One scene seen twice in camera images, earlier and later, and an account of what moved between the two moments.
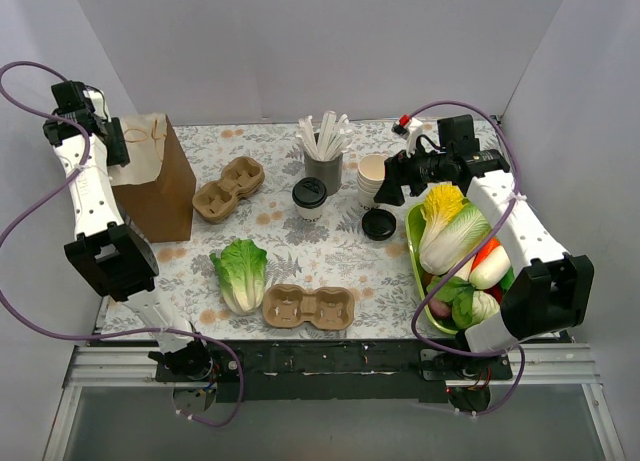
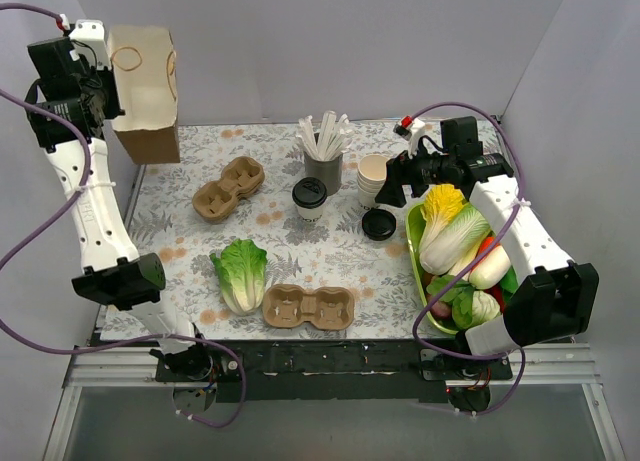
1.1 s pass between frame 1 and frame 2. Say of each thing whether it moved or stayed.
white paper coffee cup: stayed
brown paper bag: moved
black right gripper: stayed
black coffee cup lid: stayed
